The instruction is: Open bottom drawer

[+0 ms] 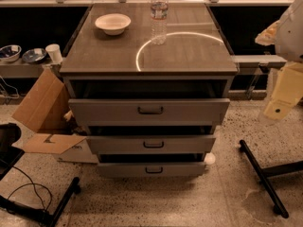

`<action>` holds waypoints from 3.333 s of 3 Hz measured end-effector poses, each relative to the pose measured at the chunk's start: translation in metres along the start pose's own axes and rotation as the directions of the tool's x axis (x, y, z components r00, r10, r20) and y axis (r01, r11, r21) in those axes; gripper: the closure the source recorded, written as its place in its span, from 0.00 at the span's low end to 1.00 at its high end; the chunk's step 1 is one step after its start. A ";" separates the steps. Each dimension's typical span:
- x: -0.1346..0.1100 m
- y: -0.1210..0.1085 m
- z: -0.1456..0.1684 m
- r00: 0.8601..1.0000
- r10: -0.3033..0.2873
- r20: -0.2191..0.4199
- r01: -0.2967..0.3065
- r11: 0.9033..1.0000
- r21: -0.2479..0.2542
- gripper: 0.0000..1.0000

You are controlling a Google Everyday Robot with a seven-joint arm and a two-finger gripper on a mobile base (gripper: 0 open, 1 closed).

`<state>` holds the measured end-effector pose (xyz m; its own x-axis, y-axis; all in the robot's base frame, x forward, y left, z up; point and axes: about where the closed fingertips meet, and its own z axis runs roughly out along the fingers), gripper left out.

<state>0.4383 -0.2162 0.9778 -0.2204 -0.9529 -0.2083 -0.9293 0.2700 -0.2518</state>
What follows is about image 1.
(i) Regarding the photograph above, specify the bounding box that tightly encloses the white bowl on cabinet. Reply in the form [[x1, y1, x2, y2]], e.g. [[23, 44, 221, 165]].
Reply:
[[95, 13, 131, 36]]

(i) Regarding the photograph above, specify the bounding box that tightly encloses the open cardboard box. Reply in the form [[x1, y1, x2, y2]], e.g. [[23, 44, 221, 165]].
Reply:
[[12, 69, 98, 164]]

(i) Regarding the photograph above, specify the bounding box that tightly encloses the black chair seat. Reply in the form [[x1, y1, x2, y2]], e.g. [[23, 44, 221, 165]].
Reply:
[[0, 123, 25, 180]]

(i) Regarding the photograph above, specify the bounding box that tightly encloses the black cable on floor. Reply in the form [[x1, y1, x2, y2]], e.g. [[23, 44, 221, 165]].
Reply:
[[0, 157, 53, 212]]

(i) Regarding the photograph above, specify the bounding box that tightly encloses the blue patterned bowl right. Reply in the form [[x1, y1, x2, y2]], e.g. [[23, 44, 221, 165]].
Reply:
[[22, 48, 47, 63]]

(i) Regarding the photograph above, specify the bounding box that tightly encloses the grey bottom drawer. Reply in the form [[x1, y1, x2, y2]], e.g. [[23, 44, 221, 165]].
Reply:
[[97, 162, 205, 178]]

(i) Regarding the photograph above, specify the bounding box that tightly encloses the grey drawer cabinet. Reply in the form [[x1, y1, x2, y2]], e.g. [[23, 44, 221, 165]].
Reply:
[[61, 3, 238, 164]]

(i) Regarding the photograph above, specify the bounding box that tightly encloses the clear plastic water bottle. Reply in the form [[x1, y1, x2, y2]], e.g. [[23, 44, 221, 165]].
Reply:
[[151, 0, 169, 44]]

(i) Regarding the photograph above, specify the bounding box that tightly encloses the grey drawer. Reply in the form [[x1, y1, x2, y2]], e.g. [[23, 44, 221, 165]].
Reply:
[[87, 135, 215, 154], [69, 98, 230, 126], [97, 162, 205, 178]]

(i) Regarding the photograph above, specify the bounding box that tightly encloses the white paper cup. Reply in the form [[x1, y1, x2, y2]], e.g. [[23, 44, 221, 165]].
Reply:
[[45, 44, 62, 64]]

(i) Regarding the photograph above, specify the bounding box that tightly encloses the black stand leg right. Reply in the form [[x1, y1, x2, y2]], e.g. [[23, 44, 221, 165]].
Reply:
[[239, 140, 303, 218]]

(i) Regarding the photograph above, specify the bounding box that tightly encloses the grey top drawer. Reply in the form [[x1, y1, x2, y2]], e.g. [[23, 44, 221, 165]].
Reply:
[[69, 98, 230, 126]]

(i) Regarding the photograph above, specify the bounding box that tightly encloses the black stand leg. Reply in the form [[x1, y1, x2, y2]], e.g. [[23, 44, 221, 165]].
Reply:
[[239, 140, 303, 218], [0, 177, 80, 227]]

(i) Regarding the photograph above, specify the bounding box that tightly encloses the grey middle drawer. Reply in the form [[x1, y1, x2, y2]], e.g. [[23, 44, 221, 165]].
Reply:
[[87, 135, 215, 154]]

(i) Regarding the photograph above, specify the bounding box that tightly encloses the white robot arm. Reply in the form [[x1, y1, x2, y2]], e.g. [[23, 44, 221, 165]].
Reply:
[[255, 0, 303, 121]]

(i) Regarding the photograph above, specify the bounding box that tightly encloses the black stand leg left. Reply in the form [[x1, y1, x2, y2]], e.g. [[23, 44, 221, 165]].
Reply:
[[0, 177, 80, 227]]

